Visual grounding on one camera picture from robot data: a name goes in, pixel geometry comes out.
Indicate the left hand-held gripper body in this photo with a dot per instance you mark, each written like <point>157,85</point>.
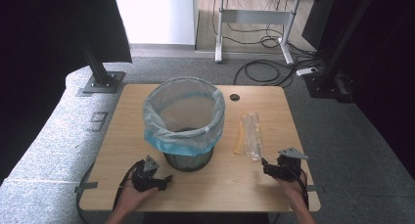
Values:
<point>145,176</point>

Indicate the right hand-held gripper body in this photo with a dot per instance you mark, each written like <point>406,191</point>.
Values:
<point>288,167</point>

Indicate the black mesh waste bin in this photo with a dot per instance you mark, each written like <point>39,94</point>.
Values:
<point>189,162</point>

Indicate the clear chopsticks packet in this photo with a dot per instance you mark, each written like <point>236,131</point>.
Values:
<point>251,136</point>

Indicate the translucent blue bin liner bag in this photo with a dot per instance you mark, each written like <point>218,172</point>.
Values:
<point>182,137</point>

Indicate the person's right hand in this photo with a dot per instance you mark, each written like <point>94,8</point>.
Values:
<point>293,186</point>

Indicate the person's left hand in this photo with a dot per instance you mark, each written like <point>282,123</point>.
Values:
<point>133,196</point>

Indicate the grey tape strip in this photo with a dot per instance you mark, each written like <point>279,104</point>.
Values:
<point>315,188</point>
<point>85,187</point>

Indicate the white power strip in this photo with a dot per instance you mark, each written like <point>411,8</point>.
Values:
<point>306,71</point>

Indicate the white panel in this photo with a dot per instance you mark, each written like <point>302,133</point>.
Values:
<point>155,15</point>

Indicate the black metal stand with base plate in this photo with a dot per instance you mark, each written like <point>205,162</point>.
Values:
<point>99,70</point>

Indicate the white metal frame desk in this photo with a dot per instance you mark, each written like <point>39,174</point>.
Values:
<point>261,17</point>

